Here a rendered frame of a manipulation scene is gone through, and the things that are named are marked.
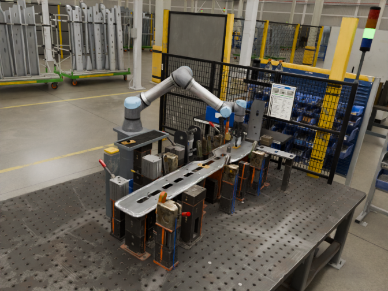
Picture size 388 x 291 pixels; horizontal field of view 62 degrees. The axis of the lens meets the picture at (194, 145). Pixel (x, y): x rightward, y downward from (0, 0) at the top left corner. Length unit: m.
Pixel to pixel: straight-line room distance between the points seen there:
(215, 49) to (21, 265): 3.36
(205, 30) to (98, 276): 3.45
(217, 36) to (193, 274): 3.21
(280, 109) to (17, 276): 2.23
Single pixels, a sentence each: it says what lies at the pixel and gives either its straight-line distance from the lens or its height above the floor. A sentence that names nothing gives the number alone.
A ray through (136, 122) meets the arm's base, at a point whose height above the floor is 1.17.
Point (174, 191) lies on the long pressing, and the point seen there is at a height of 1.00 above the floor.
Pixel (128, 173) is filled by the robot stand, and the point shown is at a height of 0.78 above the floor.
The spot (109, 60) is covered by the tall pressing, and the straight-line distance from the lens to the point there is 9.93.
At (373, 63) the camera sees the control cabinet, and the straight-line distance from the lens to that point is 8.45.
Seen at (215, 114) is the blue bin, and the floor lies 1.11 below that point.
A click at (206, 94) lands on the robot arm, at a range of 2.23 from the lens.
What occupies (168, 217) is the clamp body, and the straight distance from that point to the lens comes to 1.58.
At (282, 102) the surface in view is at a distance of 2.88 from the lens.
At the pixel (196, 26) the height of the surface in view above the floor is 1.82.
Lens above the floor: 1.90
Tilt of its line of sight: 21 degrees down
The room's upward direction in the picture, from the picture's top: 5 degrees clockwise
